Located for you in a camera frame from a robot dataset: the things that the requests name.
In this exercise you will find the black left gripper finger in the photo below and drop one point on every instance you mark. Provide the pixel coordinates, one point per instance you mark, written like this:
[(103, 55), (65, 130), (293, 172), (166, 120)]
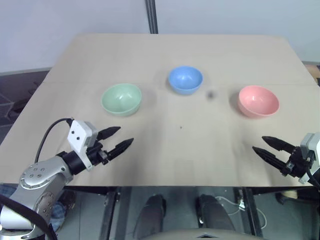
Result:
[(120, 147), (110, 132)]

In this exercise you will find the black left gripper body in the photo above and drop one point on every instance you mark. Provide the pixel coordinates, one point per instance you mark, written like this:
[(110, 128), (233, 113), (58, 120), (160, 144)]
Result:
[(98, 155)]

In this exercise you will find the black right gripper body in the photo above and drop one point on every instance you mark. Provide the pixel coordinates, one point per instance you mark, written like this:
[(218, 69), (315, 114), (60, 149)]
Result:
[(297, 162)]

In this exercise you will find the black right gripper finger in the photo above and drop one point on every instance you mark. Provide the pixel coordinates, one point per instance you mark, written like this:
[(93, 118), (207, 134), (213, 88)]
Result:
[(278, 144), (270, 158)]

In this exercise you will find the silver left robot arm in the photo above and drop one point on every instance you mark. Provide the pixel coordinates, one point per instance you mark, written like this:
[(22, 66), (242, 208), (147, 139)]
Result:
[(37, 175)]

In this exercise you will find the green bowl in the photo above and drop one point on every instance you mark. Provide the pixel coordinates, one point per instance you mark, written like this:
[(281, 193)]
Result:
[(121, 100)]

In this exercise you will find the red bowl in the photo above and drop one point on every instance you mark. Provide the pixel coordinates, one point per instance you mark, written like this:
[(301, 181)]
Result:
[(258, 101)]

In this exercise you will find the dark rounded shape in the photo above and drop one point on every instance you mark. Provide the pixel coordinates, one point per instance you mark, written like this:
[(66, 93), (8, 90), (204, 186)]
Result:
[(216, 212), (151, 215)]

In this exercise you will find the blue cloth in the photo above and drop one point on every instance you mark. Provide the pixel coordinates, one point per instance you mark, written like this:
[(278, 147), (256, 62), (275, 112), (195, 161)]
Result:
[(57, 217)]

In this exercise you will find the cardboard box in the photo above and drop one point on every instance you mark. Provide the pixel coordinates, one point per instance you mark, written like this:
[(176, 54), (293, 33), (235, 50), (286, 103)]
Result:
[(313, 72)]

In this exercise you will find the blue bowl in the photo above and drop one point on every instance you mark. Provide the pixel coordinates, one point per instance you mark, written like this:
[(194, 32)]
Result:
[(185, 79)]

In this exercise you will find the dark floor stand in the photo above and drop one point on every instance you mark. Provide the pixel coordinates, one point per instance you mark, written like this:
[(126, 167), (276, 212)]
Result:
[(15, 100)]

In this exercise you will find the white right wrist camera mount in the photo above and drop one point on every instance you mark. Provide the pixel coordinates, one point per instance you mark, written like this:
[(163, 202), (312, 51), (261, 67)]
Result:
[(310, 145)]

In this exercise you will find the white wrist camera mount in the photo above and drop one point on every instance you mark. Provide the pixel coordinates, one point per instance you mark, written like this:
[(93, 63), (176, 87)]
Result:
[(78, 135), (310, 145)]

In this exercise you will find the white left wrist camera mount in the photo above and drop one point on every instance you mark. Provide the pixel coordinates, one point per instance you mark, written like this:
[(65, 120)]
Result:
[(78, 135)]

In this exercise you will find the black table frame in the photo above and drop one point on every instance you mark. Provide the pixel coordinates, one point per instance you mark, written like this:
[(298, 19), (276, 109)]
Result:
[(251, 212)]

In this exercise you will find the grey wall post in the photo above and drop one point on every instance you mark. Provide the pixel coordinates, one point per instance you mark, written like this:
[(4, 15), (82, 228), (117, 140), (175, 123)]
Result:
[(151, 15)]

